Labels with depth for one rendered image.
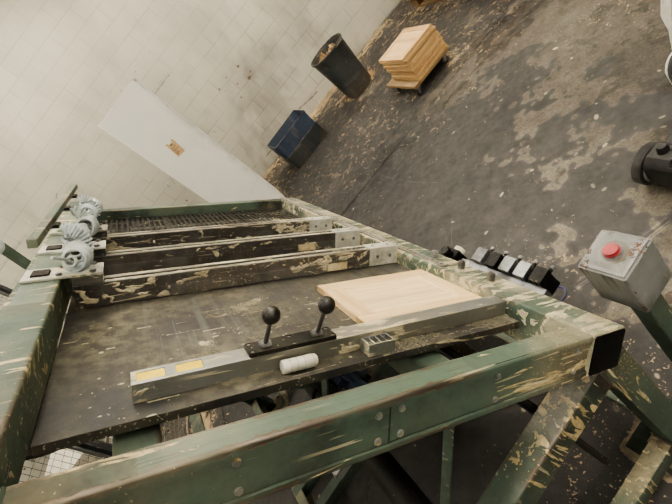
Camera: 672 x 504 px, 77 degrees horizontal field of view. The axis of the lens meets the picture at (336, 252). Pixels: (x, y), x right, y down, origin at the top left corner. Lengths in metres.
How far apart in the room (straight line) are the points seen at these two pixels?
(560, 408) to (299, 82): 5.88
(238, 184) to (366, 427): 4.47
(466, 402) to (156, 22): 5.92
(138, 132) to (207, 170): 0.77
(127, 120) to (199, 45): 1.84
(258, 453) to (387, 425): 0.23
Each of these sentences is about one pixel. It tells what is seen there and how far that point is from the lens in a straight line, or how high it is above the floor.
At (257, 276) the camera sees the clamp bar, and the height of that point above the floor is 1.33.
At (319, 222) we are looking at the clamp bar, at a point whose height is 0.97.
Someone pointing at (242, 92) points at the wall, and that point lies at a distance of 6.39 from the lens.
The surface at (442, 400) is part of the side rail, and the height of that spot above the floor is 1.22.
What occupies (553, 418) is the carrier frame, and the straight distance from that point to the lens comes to 1.24.
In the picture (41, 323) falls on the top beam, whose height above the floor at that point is 1.80.
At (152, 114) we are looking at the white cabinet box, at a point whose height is 1.73.
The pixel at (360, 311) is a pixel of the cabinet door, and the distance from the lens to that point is 1.16.
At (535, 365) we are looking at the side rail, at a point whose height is 1.03.
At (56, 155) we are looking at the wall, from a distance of 6.51.
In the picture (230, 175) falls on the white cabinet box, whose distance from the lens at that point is 5.05.
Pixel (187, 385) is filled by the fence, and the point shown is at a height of 1.55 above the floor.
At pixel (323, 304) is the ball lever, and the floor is 1.43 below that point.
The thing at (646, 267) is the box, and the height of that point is 0.88.
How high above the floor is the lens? 1.90
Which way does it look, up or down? 31 degrees down
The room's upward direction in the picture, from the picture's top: 53 degrees counter-clockwise
